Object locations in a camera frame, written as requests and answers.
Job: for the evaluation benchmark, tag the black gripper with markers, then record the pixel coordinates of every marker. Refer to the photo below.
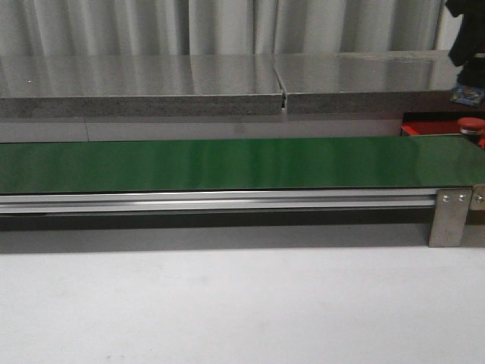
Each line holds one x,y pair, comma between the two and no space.
471,32

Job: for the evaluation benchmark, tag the red mushroom push button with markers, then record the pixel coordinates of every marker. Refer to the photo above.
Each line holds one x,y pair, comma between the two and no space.
472,128
469,87

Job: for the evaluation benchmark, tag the grey stone shelf slab right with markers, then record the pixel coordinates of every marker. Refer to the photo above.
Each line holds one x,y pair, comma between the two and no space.
395,82

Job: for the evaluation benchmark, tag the grey stone shelf slab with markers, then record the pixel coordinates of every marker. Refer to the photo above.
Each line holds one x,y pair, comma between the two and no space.
395,82
138,86

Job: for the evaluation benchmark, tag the red plastic tray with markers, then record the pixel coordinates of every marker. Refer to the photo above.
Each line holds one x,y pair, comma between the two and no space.
440,123

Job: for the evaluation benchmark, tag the green conveyor belt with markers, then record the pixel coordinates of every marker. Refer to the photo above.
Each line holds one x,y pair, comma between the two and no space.
252,164

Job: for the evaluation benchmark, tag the grey stone shelf slab left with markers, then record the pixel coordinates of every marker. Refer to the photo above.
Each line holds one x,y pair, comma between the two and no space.
138,86

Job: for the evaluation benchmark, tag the grey curtain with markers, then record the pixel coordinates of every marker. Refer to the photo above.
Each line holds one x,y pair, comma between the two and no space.
50,28

